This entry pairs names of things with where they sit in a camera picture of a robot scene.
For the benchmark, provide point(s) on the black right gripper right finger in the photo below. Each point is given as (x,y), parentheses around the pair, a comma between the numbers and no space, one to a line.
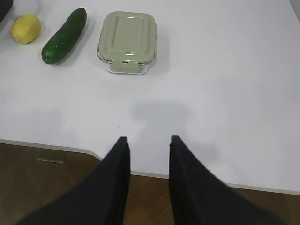
(200,198)

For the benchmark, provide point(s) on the glass container with green lid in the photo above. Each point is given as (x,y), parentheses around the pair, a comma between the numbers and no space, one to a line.
(128,42)

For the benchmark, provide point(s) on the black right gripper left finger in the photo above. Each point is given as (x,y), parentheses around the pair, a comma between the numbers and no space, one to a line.
(100,199)

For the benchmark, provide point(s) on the yellow lemon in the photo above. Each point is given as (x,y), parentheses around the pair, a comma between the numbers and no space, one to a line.
(26,28)

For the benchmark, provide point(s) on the green cucumber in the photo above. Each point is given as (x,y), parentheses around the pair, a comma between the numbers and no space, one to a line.
(62,42)

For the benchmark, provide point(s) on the navy blue lunch bag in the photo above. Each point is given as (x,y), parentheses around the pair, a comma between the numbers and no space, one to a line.
(5,6)

